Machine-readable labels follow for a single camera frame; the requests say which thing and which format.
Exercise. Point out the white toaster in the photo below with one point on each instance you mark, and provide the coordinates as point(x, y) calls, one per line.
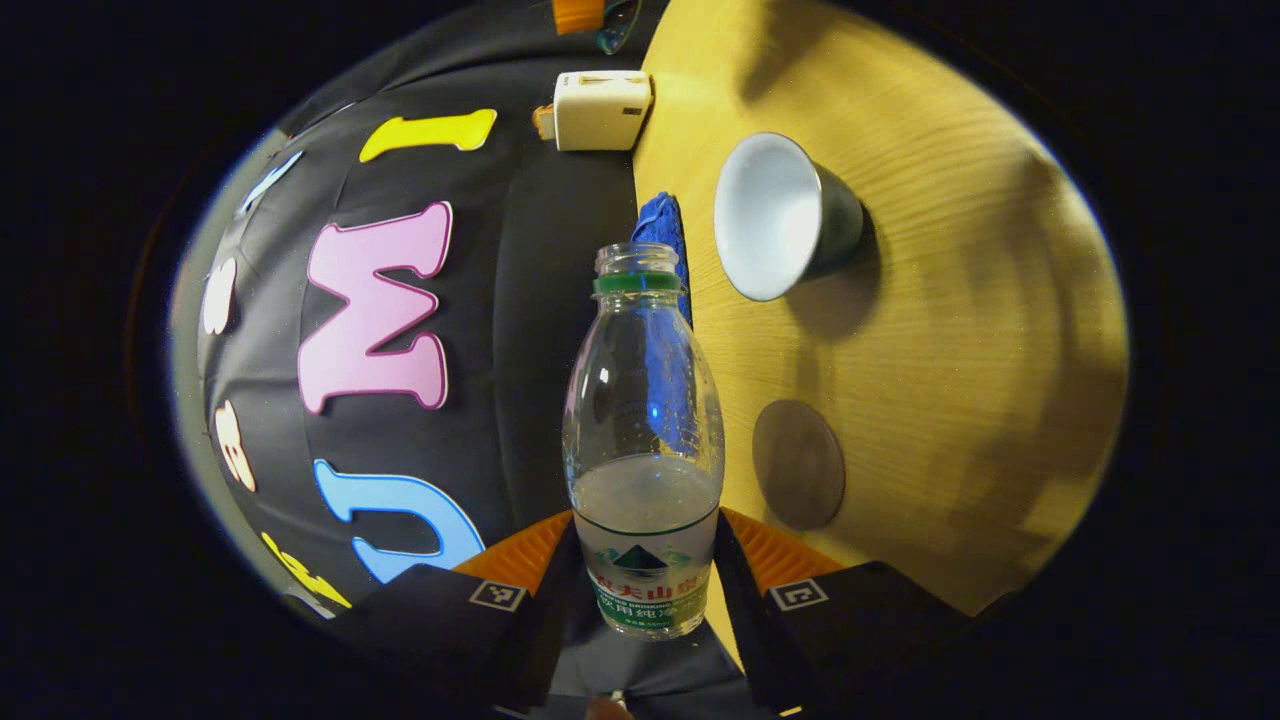
point(600, 110)

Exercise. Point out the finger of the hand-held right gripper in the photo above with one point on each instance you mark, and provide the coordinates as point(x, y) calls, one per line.
point(578, 14)

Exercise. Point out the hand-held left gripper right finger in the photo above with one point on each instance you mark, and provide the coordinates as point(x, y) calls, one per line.
point(745, 620)

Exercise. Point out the toast slice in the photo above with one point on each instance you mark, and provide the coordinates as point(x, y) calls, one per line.
point(544, 122)

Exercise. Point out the clear plastic water bottle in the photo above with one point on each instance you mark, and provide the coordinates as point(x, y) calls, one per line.
point(642, 500)

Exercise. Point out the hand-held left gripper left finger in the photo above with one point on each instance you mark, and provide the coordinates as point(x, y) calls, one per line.
point(550, 640)

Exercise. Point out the blue cloth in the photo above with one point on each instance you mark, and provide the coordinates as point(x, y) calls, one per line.
point(662, 235)

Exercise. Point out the dark green teacup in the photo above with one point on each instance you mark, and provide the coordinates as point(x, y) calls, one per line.
point(775, 215)

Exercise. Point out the round brown coaster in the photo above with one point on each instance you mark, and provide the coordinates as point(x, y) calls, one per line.
point(798, 465)

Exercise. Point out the black backdrop cloth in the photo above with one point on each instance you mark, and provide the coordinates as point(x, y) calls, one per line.
point(520, 300)

